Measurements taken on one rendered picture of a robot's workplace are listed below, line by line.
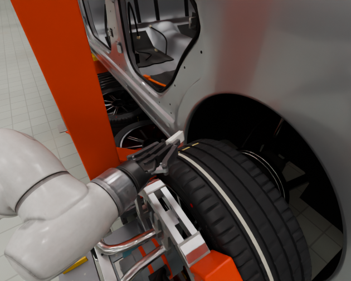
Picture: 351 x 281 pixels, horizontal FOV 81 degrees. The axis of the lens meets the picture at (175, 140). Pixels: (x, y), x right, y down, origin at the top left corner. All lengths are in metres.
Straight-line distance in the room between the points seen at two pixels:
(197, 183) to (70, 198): 0.32
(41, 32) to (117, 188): 0.52
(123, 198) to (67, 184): 0.10
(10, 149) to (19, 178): 0.06
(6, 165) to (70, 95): 0.44
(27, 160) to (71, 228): 0.14
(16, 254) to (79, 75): 0.57
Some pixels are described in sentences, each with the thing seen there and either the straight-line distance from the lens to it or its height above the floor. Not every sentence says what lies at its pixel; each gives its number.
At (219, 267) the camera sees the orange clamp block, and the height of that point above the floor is 1.16.
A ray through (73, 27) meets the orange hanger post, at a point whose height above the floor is 1.48.
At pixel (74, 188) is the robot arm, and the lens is 0.40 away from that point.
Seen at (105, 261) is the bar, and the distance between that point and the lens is 0.72.
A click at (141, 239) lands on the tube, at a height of 1.01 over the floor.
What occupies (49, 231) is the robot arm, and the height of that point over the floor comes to 1.34.
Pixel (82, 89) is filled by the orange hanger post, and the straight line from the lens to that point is 0.82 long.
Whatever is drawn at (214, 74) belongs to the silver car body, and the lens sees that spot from 0.79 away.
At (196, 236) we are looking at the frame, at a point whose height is 1.12.
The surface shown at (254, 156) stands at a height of 1.01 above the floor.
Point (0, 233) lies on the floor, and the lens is 2.27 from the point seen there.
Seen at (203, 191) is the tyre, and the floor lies 1.18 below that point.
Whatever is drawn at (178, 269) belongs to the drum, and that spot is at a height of 0.87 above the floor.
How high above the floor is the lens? 1.64
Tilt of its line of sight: 42 degrees down
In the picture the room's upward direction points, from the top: straight up
